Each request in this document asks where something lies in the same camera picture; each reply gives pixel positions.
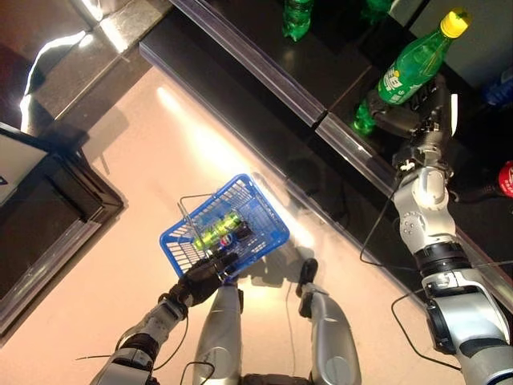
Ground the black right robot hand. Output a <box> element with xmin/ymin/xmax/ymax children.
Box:
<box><xmin>368</xmin><ymin>74</ymin><xmax>454</xmax><ymax>169</ymax></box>

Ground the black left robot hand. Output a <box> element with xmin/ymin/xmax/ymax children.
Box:
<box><xmin>176</xmin><ymin>249</ymin><xmax>238</xmax><ymax>309</ymax></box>

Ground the cola bottle blue label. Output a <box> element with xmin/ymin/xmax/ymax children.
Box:
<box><xmin>483</xmin><ymin>67</ymin><xmax>513</xmax><ymax>107</ymax></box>
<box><xmin>218</xmin><ymin>224</ymin><xmax>253</xmax><ymax>248</ymax></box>

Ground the green soda bottle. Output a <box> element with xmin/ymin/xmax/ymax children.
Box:
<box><xmin>352</xmin><ymin>7</ymin><xmax>472</xmax><ymax>136</ymax></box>
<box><xmin>192</xmin><ymin>228</ymin><xmax>220</xmax><ymax>249</ymax></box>
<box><xmin>360</xmin><ymin>0</ymin><xmax>396</xmax><ymax>23</ymax></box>
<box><xmin>282</xmin><ymin>0</ymin><xmax>313</xmax><ymax>41</ymax></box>

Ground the blue plastic shopping basket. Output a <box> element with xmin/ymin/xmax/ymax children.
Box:
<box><xmin>159</xmin><ymin>172</ymin><xmax>290</xmax><ymax>284</ymax></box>

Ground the green soda bottle in basket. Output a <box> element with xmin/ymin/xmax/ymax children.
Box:
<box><xmin>192</xmin><ymin>228</ymin><xmax>220</xmax><ymax>249</ymax></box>

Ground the green drink can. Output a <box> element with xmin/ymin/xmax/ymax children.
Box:
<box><xmin>216</xmin><ymin>214</ymin><xmax>242</xmax><ymax>236</ymax></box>

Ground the silver left robot leg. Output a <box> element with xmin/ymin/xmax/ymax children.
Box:
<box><xmin>192</xmin><ymin>280</ymin><xmax>244</xmax><ymax>385</ymax></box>

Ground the cola bottle red cap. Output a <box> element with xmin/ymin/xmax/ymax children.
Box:
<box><xmin>452</xmin><ymin>160</ymin><xmax>513</xmax><ymax>201</ymax></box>

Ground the black right robot foot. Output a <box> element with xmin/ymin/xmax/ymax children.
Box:
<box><xmin>296</xmin><ymin>258</ymin><xmax>320</xmax><ymax>298</ymax></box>

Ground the dark robot waist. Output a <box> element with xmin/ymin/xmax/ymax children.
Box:
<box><xmin>240</xmin><ymin>372</ymin><xmax>313</xmax><ymax>385</ymax></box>

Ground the black shelf board with bottles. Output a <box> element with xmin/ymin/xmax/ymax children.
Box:
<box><xmin>168</xmin><ymin>0</ymin><xmax>513</xmax><ymax>314</ymax></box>

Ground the black long base shelf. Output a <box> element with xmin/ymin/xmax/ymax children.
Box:
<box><xmin>0</xmin><ymin>120</ymin><xmax>125</xmax><ymax>336</ymax></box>

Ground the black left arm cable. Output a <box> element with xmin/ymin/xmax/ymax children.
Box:
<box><xmin>75</xmin><ymin>314</ymin><xmax>217</xmax><ymax>385</ymax></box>

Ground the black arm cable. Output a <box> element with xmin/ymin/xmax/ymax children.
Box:
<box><xmin>359</xmin><ymin>176</ymin><xmax>462</xmax><ymax>372</ymax></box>
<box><xmin>75</xmin><ymin>314</ymin><xmax>217</xmax><ymax>385</ymax></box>

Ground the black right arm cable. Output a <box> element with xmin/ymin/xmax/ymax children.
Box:
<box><xmin>359</xmin><ymin>176</ymin><xmax>462</xmax><ymax>372</ymax></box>

